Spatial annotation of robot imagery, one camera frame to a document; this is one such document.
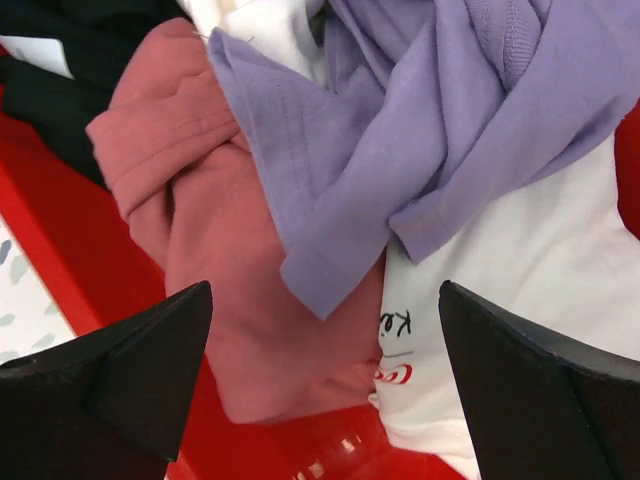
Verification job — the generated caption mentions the red plastic bin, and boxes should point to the red plastic bin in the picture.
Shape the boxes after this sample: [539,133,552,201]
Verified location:
[1,111,639,479]

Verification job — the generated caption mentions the black t-shirt with label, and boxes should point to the black t-shirt with label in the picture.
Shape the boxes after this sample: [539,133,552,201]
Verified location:
[1,1,185,186]

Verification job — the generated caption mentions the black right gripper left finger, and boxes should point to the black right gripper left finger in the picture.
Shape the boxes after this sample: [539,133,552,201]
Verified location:
[1,281,213,480]

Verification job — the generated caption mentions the lavender purple t-shirt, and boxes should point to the lavender purple t-shirt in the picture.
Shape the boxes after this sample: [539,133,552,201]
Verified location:
[209,1,639,318]

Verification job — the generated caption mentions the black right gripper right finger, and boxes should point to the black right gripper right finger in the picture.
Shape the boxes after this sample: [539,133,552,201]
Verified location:
[439,281,639,479]

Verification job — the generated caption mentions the dusty pink t-shirt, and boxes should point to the dusty pink t-shirt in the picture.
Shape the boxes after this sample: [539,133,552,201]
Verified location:
[87,18,384,424]

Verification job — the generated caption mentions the white printed t-shirt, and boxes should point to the white printed t-shirt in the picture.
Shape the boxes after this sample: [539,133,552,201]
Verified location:
[197,1,639,479]

